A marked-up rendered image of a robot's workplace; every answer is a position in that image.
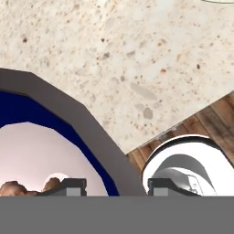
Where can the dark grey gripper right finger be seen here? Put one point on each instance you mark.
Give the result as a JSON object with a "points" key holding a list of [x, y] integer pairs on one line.
{"points": [[160, 183]]}

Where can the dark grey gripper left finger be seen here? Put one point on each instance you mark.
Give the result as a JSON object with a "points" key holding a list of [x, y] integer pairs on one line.
{"points": [[74, 184]]}

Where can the white and brown mushroom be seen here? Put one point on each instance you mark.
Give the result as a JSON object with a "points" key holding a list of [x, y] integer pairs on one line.
{"points": [[53, 182]]}

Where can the grey bowl with blue inside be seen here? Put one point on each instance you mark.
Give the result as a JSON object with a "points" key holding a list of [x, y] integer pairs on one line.
{"points": [[76, 122]]}

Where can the brown shrimp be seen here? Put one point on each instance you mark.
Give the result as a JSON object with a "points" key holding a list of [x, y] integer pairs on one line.
{"points": [[12, 189]]}

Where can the white and black round object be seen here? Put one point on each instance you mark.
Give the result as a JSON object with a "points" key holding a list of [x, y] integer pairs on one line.
{"points": [[195, 152]]}

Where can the white dish with dark rim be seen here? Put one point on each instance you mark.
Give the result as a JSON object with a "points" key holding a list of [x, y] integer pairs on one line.
{"points": [[222, 1]]}

